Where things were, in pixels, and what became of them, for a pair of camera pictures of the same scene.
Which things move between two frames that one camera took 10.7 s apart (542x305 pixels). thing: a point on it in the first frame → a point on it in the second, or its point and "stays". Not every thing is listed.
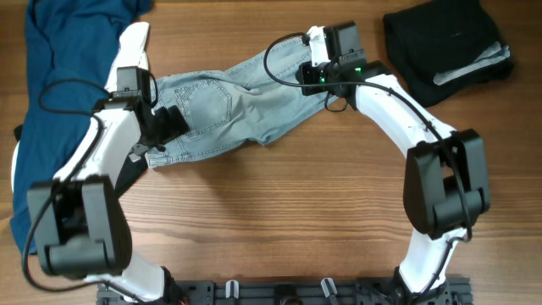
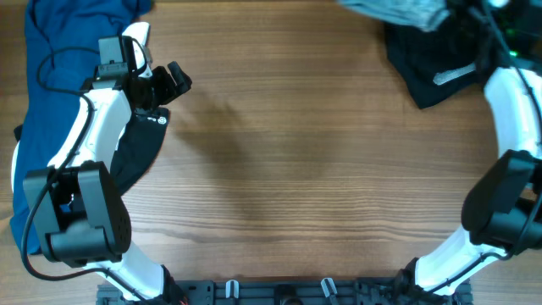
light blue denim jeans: [254, 104] → [423, 14]
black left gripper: [173, 125] → [168, 91]
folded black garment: [440, 47] stays
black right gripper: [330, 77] → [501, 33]
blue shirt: [72, 47] stays
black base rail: [297, 291] stays
